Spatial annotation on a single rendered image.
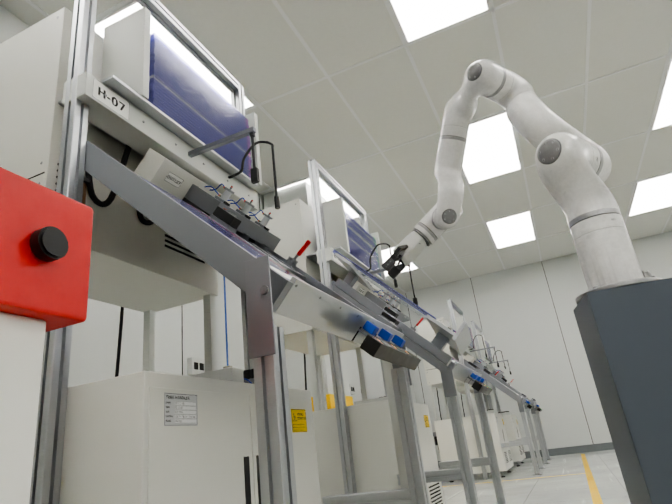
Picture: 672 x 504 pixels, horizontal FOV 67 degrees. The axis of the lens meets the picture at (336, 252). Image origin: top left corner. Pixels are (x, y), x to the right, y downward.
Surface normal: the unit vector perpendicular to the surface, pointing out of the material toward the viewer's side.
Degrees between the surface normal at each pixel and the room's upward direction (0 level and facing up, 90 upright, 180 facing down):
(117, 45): 90
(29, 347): 90
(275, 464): 90
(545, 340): 90
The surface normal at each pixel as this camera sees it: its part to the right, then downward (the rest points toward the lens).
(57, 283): 0.91, -0.25
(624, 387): -0.26, -0.33
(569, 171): -0.48, 0.43
